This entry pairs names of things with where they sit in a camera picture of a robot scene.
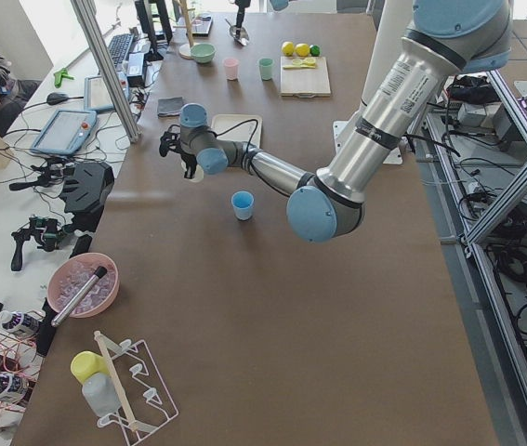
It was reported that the yellow lemon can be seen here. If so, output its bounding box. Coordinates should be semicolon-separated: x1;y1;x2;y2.
281;41;295;57
295;43;310;58

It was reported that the green cup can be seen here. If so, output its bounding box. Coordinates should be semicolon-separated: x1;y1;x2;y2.
258;58;274;81

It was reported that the teach pendant tablet far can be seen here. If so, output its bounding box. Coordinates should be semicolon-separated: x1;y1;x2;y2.
84;75;114;113

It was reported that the white wire cup rack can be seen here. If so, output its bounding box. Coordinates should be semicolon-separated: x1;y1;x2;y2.
94;331;179;445

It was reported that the wooden cup tree stand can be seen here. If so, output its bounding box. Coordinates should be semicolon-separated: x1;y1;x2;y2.
173;0;195;59

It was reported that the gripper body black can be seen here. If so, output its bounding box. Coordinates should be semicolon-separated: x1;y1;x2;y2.
159;125;197;172

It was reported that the mint green bowl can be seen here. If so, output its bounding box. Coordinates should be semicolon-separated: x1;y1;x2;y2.
191;43;216;64

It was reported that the teach pendant tablet near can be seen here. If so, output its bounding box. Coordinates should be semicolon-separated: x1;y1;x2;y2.
30;110;97;156

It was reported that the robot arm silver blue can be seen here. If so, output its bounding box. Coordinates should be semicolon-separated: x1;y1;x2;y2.
159;1;513;243

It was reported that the pink cup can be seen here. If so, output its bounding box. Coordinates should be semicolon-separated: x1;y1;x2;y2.
223;58;240;81

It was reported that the yellow cup on rack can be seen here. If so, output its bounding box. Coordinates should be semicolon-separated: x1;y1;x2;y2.
70;350;109;384

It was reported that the grey folded cloth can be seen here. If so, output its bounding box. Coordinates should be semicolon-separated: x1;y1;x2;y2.
157;97;185;117

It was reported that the beige tray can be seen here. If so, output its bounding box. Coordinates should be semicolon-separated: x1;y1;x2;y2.
210;113;262;147

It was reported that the pink bowl with ice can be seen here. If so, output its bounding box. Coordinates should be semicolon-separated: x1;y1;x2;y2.
47;252;121;319

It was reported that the green lime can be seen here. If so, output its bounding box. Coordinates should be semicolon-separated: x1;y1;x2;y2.
310;45;321;57

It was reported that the yellow lemon left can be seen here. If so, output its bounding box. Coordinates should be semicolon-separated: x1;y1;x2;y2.
295;43;310;58

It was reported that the teach pendant tablet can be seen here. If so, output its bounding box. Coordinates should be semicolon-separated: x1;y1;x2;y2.
30;110;97;156
84;75;114;113

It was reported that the metal muddler in bowl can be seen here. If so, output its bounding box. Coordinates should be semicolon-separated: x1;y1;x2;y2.
51;266;108;327

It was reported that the lemon half slice left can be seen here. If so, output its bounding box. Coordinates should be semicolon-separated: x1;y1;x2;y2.
302;57;316;67

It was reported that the yellow lemon right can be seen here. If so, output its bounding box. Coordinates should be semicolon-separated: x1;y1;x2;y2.
281;41;295;57

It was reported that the clear cup on rack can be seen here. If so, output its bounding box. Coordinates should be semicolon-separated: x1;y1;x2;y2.
82;373;121;417

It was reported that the yellow plastic knife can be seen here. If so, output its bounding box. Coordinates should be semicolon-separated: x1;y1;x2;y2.
282;64;318;70

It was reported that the black keyboard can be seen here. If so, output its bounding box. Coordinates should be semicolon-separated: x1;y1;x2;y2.
108;33;134;71

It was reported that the blue cup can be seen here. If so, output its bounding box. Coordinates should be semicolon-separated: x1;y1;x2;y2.
231;190;254;221

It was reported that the wooden cutting board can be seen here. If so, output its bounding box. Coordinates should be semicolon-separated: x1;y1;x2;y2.
280;56;331;98

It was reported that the metal scoop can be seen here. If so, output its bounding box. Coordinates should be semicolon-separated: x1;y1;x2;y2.
225;19;250;46

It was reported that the cream white cup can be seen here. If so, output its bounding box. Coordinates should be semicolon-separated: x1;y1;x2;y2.
190;166;204;183

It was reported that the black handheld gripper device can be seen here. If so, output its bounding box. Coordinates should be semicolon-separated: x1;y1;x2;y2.
10;216;74;271

